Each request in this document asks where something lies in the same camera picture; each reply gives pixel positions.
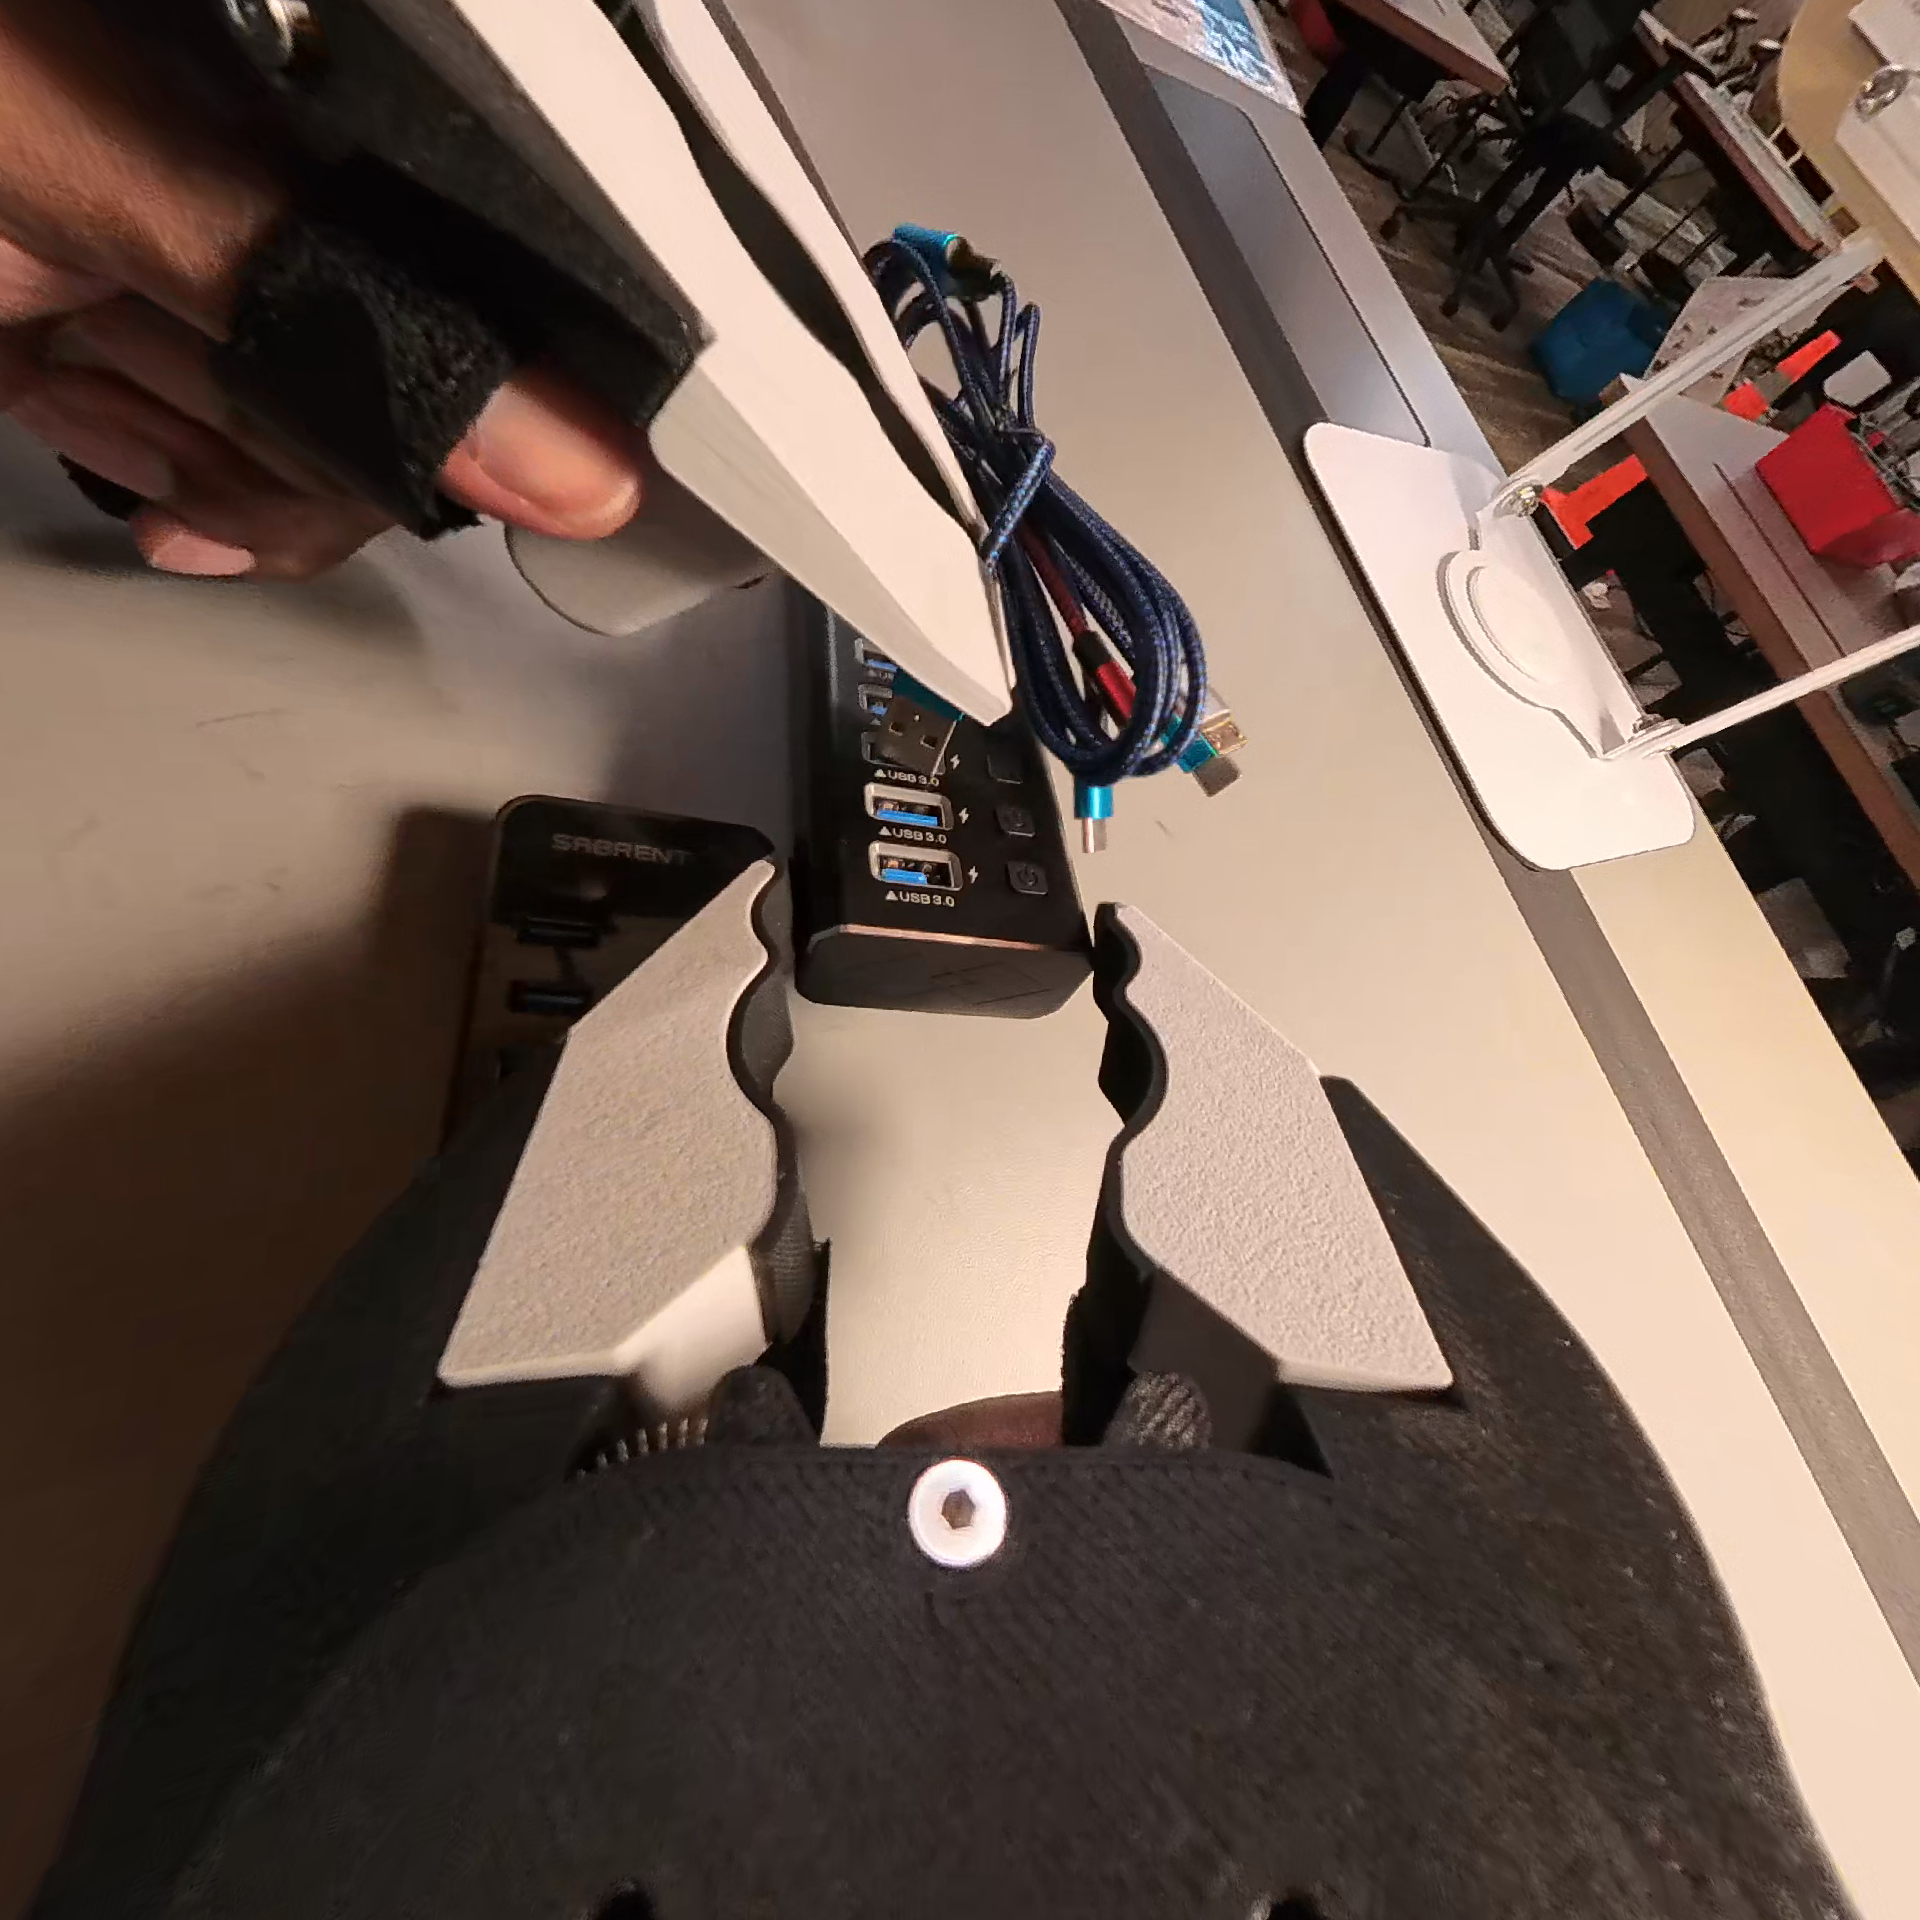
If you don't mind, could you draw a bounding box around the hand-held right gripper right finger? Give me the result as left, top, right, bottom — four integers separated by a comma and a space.
1069, 896, 1456, 1413

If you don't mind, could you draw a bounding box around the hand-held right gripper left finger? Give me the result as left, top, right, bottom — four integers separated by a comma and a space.
436, 853, 824, 1413

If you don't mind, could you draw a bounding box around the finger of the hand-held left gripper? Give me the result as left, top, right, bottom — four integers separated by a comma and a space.
429, 0, 1023, 726
626, 0, 990, 542

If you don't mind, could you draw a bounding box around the blue braided usb cable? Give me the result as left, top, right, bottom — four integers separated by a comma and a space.
860, 222, 1255, 860

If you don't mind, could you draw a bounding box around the glossy black usb hub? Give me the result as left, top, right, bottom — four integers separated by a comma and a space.
447, 797, 779, 1158

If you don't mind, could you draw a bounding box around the person's left hand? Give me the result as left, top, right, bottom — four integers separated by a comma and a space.
0, 0, 648, 587

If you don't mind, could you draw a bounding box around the blue printed sheet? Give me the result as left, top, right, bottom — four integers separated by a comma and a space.
1102, 0, 1306, 107

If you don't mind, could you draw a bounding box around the white document stand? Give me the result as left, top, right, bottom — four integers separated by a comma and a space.
1306, 230, 1920, 875

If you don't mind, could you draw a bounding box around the black office chair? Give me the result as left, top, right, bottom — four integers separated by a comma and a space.
1346, 31, 1648, 323

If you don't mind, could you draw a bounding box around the blue storage crate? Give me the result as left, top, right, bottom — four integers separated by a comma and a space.
1528, 274, 1668, 406

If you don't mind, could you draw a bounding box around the red box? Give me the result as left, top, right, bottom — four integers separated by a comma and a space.
1754, 406, 1920, 572

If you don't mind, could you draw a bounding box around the red braided cable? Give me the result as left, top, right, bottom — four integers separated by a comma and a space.
1031, 519, 1149, 732

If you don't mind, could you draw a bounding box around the grey table cable channel cover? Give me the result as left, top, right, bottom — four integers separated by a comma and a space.
1061, 0, 1920, 1510

